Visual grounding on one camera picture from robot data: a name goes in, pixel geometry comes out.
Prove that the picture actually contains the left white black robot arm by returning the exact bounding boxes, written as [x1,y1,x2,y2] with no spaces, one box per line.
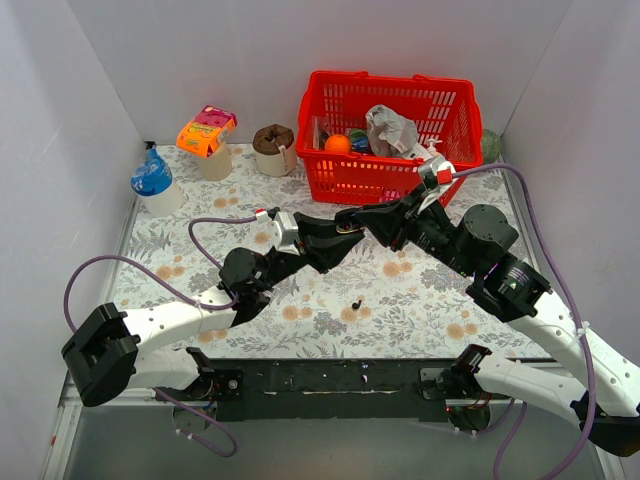
[61,209,364,407]

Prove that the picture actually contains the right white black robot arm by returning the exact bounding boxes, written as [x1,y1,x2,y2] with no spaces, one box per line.
[335,196,639,457]

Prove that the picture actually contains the white pump bottle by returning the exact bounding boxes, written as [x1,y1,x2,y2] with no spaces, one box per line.
[401,138,441,162]

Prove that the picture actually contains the green blue packet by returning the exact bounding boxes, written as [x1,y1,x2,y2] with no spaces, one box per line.
[348,128,371,154]

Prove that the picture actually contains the floral patterned table mat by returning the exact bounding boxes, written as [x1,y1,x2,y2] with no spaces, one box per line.
[112,145,545,359]

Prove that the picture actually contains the red plastic shopping basket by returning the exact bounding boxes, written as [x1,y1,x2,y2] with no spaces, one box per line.
[296,71,483,205]

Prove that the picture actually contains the orange fruit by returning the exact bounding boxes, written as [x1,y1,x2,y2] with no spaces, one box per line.
[324,134,351,154]

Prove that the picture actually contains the brown topped paper cup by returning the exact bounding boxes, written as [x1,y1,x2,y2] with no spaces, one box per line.
[252,124,297,178]

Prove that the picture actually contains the green ball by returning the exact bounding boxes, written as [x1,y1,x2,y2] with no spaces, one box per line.
[481,129,502,171]

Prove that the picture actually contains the beige cup under snack box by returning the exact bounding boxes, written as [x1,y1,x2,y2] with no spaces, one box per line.
[195,142,233,182]

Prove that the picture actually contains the orange pink snack box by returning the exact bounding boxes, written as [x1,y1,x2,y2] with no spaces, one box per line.
[176,105,238,158]

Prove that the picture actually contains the white cup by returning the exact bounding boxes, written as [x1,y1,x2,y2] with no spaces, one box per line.
[137,179,184,218]

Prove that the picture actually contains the blue wrapper on white cup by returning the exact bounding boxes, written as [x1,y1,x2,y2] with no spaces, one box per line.
[130,148,173,197]

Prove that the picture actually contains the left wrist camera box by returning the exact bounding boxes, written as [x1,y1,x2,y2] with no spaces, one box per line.
[255,207,300,256]

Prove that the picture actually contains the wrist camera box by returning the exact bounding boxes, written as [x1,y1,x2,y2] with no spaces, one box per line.
[418,154,456,211]
[255,207,300,256]

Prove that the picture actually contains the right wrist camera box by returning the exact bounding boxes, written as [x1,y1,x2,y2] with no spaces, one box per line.
[418,154,456,211]

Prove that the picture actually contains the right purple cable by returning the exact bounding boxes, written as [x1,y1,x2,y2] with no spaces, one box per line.
[449,162,599,480]

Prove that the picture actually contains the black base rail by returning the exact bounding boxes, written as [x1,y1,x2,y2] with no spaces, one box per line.
[169,357,516,424]

